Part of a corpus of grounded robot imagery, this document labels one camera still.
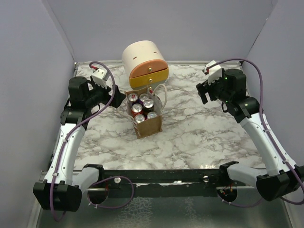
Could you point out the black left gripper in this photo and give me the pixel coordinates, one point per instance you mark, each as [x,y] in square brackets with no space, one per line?
[118,97]

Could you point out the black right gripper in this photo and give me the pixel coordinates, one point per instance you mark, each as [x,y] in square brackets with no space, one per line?
[204,87]

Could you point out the silver blue energy drink can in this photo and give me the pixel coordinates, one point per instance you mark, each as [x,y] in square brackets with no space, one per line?
[133,98]

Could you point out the purple fanta can front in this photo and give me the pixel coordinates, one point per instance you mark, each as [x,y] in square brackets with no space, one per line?
[142,98]

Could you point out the purple fanta can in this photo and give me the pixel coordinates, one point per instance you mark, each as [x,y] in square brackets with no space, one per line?
[151,115]
[142,98]

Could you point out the red cola can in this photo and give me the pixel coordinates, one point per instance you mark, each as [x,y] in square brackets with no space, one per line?
[136,109]
[139,118]

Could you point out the black yellow can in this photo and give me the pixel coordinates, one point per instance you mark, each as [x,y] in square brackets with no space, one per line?
[148,105]

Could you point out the brown canvas bag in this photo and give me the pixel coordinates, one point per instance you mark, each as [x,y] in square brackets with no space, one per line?
[149,126]

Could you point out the red cola can front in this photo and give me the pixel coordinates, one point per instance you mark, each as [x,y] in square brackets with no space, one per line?
[136,109]

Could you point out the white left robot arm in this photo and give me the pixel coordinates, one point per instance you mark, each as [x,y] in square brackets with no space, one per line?
[60,190]

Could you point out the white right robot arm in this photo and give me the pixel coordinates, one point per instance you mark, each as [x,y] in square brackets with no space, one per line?
[282,175]

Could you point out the cream round drawer cabinet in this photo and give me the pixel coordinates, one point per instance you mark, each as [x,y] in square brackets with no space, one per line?
[144,65]

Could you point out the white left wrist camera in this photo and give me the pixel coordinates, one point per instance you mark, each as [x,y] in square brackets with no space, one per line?
[100,77]

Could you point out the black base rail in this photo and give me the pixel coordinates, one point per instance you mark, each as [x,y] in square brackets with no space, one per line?
[158,183]

